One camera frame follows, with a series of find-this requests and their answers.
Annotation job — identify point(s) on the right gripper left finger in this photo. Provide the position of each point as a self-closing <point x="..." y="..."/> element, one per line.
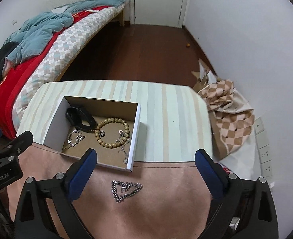
<point x="33" y="218"/>

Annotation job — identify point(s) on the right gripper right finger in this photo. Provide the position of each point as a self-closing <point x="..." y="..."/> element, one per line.
<point x="239" y="208"/>

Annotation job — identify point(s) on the white cardboard jewelry box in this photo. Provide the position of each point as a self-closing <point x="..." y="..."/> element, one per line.
<point x="114" y="138"/>

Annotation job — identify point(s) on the red blanket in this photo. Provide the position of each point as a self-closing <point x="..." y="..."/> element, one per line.
<point x="22" y="81"/>

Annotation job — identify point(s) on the white power strip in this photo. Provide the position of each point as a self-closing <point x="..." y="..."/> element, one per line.
<point x="263" y="150"/>

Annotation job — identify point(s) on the black wristband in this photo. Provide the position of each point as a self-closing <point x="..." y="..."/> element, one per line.
<point x="80" y="118"/>

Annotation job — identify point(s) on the checkered beige cloth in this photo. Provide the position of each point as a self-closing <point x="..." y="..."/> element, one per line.
<point x="231" y="116"/>

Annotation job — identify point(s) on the striped glossy table mat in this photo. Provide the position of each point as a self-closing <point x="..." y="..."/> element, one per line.
<point x="174" y="121"/>

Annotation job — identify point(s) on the blue quilt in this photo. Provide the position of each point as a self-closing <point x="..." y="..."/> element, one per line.
<point x="35" y="33"/>

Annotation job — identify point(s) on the torn cardboard pieces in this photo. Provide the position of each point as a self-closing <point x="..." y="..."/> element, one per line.
<point x="204" y="77"/>

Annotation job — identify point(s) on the bed with checkered mattress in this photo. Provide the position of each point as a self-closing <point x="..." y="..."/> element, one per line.
<point x="13" y="13"/>

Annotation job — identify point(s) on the white door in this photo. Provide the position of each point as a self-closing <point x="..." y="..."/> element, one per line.
<point x="158" y="12"/>

